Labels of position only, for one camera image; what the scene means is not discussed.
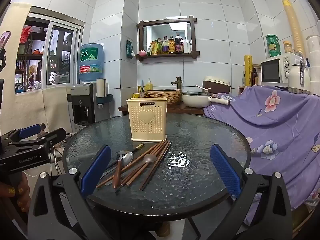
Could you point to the row of condiment bottles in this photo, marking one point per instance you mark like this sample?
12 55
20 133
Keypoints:
178 45

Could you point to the yellow soap bottle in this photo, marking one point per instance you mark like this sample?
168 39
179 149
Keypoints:
148 86

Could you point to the small clear bottle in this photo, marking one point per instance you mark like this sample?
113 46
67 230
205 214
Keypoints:
243 80

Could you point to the smartphone with pink case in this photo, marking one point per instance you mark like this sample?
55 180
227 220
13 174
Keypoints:
5 42

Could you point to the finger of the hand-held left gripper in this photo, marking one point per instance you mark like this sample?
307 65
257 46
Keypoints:
30 131
53 136

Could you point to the grey water dispenser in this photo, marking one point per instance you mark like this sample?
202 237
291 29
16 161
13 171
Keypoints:
82 100

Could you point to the green tin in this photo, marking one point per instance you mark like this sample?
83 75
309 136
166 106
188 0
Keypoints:
274 54
273 39
274 47

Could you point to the orange teapot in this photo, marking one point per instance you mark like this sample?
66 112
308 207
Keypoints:
37 52

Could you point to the beige cloth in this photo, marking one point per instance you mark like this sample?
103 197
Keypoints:
55 105

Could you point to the white cooking pot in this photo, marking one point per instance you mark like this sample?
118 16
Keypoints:
195 101

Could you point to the person's left hand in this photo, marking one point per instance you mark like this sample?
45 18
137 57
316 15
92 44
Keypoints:
20 192

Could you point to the dark wooden mirror shelf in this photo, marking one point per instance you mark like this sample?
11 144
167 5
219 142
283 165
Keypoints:
193 37

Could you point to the woven sink basin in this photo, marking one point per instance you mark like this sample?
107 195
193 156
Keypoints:
172 96

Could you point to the blue water jug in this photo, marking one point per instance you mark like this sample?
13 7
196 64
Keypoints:
91 62

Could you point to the yellow roll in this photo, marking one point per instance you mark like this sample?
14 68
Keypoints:
248 70

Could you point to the small wooden box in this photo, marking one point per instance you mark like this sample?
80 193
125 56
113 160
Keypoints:
242 90

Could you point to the white microwave oven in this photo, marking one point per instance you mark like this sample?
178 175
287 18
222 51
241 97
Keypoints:
271 71

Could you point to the white kettle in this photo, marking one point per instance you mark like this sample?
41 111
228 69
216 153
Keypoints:
296 77

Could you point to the bundle of wooden chopsticks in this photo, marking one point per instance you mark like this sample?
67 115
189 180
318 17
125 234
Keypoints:
162 147

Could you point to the green hanging packet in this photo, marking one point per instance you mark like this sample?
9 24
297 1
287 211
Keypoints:
129 48

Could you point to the sliding glass window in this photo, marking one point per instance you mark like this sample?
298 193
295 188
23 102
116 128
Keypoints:
60 55

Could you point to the brown and white rice cooker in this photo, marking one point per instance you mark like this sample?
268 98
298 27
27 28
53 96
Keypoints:
217 86

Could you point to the cream plastic utensil holder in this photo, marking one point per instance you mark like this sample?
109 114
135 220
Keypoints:
140 130

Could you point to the yellow cup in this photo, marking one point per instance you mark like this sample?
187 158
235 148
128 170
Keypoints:
136 95

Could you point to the red artificial flower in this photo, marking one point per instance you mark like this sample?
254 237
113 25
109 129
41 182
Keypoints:
26 33

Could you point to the teal cup holder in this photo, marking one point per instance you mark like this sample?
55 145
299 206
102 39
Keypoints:
107 98

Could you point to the white ladle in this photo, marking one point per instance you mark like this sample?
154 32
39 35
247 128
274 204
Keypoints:
202 88

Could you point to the white paper cup tube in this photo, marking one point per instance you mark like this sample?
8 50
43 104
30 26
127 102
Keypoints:
100 87

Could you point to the purple floral cloth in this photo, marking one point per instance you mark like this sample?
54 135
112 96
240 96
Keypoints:
275 130

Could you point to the stacks of white paper bowls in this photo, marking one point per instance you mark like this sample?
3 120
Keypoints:
314 65

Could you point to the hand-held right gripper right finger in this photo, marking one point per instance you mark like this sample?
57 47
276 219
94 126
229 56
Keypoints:
225 170

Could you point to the tall stack of paper cups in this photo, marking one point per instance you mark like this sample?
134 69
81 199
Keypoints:
292 22

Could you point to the glass jar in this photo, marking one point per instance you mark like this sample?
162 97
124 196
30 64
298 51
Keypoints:
288 47

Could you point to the brown glass bottle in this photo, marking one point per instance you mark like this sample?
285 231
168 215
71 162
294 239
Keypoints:
255 77

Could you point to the bronze faucet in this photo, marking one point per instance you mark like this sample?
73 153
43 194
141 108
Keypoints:
178 82

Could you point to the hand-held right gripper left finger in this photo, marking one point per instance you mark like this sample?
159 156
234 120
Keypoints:
96 170

